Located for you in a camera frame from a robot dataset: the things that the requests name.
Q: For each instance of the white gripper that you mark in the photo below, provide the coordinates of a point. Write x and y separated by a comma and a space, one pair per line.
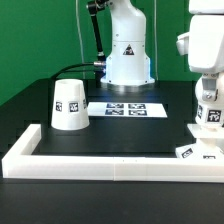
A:
204, 45

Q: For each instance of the white lamp bulb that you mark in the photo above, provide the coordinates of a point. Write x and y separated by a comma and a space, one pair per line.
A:
210, 113

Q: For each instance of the white lamp base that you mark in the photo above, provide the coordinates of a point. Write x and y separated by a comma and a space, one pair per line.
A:
205, 145

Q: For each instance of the white lamp shade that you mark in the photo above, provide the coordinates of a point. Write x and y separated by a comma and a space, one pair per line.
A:
69, 111

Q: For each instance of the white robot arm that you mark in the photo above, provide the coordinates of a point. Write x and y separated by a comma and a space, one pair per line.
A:
128, 66

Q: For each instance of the white marker sheet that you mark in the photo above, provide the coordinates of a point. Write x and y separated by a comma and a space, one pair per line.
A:
145, 110

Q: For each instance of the white U-shaped fence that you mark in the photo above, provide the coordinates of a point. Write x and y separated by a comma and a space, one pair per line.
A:
21, 162

